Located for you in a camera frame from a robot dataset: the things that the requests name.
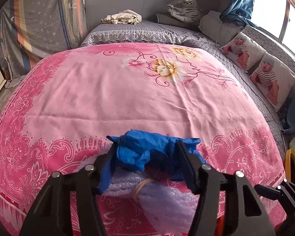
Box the white tiger plush toy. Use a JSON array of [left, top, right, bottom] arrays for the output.
[[167, 0, 204, 25]]

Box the grey bolster pillow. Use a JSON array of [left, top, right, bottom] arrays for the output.
[[154, 14, 199, 31]]

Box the window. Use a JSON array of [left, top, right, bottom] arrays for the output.
[[252, 0, 295, 55]]

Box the baby print pillow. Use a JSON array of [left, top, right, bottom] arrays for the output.
[[220, 32, 266, 71], [249, 53, 295, 112]]

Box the purple bubble wrap bundle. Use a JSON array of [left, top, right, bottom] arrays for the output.
[[73, 149, 200, 236]]

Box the orange plastic bag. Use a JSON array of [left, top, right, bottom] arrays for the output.
[[214, 215, 225, 236]]

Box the pink floral bed cover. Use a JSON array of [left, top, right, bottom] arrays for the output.
[[0, 43, 285, 235]]

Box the blue left curtain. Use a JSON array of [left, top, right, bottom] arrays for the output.
[[219, 0, 258, 28]]

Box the striped grey wardrobe cover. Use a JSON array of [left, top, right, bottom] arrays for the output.
[[0, 0, 88, 78]]

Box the yellow rim trash bin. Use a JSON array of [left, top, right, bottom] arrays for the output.
[[285, 148, 295, 184]]

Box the blue glove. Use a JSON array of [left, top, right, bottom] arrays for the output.
[[99, 129, 206, 193]]

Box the grey cushion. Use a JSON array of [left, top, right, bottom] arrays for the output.
[[198, 11, 244, 46]]

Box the left baby print pillow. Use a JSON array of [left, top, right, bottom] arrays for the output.
[[220, 32, 266, 71]]

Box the grey quilted sofa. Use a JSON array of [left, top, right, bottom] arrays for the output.
[[81, 20, 286, 157]]

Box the beige crumpled cloth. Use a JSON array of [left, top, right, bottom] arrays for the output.
[[100, 9, 142, 25]]

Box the right baby print pillow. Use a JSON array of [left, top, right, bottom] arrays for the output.
[[249, 53, 295, 112]]

